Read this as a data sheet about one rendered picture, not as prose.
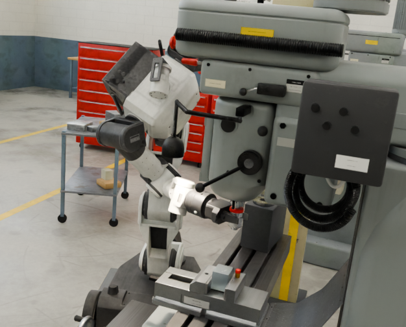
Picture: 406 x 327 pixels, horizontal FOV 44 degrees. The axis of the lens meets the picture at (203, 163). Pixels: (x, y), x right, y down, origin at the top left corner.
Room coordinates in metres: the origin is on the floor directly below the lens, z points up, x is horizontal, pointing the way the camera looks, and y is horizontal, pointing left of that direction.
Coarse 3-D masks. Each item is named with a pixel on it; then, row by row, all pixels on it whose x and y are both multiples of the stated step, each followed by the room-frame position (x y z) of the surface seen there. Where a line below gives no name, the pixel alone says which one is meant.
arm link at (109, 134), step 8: (104, 128) 1.78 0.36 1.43; (112, 128) 1.76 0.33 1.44; (120, 128) 1.74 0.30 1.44; (104, 136) 1.77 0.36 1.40; (112, 136) 1.74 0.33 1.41; (104, 144) 1.79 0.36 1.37; (112, 144) 1.75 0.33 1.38; (120, 152) 1.78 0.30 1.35; (128, 152) 1.77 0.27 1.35; (136, 152) 1.78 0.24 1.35; (128, 160) 1.80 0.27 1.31
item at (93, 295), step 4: (92, 292) 2.07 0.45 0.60; (96, 292) 2.07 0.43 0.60; (100, 292) 2.09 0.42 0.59; (88, 296) 2.04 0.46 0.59; (92, 296) 2.04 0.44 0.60; (96, 296) 2.05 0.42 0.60; (88, 300) 2.02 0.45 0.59; (92, 300) 2.02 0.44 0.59; (96, 300) 2.03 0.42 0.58; (84, 304) 2.00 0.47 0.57; (88, 304) 2.00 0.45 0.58; (92, 304) 2.00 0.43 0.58; (96, 304) 2.03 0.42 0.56; (84, 308) 1.99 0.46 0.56; (88, 308) 1.99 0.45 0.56; (92, 308) 1.99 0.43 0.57; (84, 312) 1.98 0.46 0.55; (88, 312) 1.98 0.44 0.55; (92, 312) 1.98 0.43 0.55; (84, 316) 1.97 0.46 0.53; (92, 316) 1.98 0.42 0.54
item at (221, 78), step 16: (208, 64) 1.44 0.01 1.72; (224, 64) 1.43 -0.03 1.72; (240, 64) 1.42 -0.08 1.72; (256, 64) 1.41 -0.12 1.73; (208, 80) 1.44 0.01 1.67; (224, 80) 1.43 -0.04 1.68; (240, 80) 1.41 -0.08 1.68; (256, 80) 1.40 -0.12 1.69; (272, 80) 1.39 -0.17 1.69; (288, 80) 1.37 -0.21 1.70; (304, 80) 1.36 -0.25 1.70; (224, 96) 1.44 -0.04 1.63; (240, 96) 1.41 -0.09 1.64; (256, 96) 1.40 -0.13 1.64; (272, 96) 1.39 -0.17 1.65; (288, 96) 1.37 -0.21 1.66
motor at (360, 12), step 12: (324, 0) 1.40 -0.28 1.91; (336, 0) 1.37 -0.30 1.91; (348, 0) 1.36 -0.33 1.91; (360, 0) 1.36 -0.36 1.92; (372, 0) 1.36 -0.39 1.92; (384, 0) 1.38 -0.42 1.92; (348, 12) 1.48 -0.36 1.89; (360, 12) 1.42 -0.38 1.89; (372, 12) 1.36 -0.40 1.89; (384, 12) 1.38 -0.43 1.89
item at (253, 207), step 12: (264, 192) 2.07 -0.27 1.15; (252, 204) 1.94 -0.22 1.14; (264, 204) 1.93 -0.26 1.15; (252, 216) 1.92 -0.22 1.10; (264, 216) 1.90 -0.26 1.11; (276, 216) 1.95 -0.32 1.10; (252, 228) 1.92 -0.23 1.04; (264, 228) 1.90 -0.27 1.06; (276, 228) 1.98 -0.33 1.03; (252, 240) 1.92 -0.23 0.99; (264, 240) 1.90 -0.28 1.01; (276, 240) 2.00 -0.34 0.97
